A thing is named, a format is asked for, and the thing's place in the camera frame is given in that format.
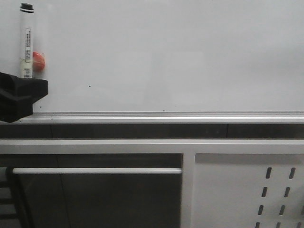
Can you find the white whiteboard marker pen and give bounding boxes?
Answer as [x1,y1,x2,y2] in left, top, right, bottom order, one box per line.
[19,3,34,79]

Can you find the white metal stand frame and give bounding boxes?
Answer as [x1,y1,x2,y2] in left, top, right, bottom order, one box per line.
[0,139,304,228]

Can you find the white perforated pegboard panel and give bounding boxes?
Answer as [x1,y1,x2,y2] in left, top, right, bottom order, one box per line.
[192,154,304,228]

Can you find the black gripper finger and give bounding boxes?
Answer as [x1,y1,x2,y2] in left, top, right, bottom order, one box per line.
[0,73,48,123]

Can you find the red round magnet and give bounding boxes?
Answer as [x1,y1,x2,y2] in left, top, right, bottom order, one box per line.
[33,51,45,72]

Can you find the white horizontal metal rod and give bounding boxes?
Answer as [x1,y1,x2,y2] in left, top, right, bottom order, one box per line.
[12,168,182,174]

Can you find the white whiteboard with aluminium frame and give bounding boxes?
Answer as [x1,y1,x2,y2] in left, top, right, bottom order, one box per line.
[0,0,304,124]

